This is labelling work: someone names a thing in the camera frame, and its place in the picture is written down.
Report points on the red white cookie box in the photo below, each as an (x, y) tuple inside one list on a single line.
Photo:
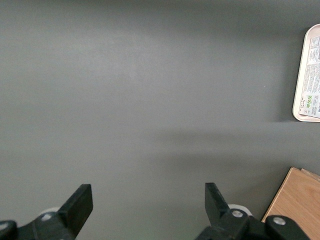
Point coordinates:
[(312, 80)]

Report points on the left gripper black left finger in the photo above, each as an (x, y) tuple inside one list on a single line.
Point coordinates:
[(72, 212)]

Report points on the beige plastic tray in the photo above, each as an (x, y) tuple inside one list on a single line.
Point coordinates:
[(300, 100)]

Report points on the wooden drawer cabinet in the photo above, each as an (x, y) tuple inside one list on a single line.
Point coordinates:
[(297, 205)]

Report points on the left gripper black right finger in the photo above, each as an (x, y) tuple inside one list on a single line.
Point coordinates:
[(220, 217)]

